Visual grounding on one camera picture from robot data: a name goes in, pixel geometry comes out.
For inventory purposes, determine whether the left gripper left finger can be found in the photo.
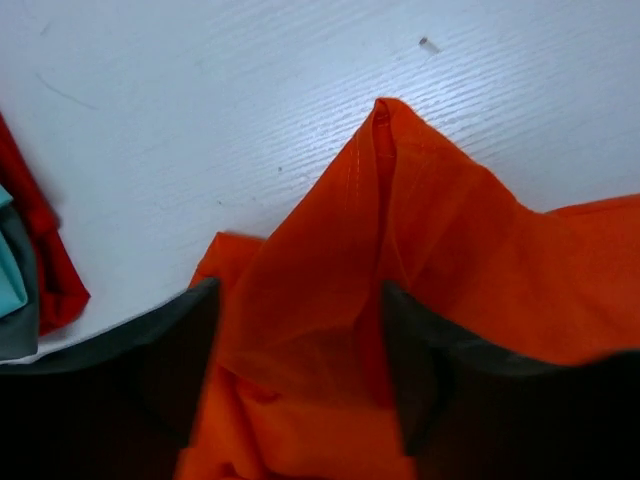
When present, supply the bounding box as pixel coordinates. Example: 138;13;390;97
1;279;220;479

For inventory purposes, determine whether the red folded t-shirt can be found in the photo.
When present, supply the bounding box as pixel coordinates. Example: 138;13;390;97
1;123;90;336

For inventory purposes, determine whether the orange t-shirt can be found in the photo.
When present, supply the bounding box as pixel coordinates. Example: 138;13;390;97
175;98;639;479

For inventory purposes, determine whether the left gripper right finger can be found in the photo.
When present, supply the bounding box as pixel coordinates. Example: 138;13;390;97
381;282;639;479

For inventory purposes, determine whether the dark grey folded t-shirt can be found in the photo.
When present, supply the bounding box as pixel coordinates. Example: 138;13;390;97
1;206;39;361

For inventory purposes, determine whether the teal folded t-shirt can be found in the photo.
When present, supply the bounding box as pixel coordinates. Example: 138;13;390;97
1;187;29;318

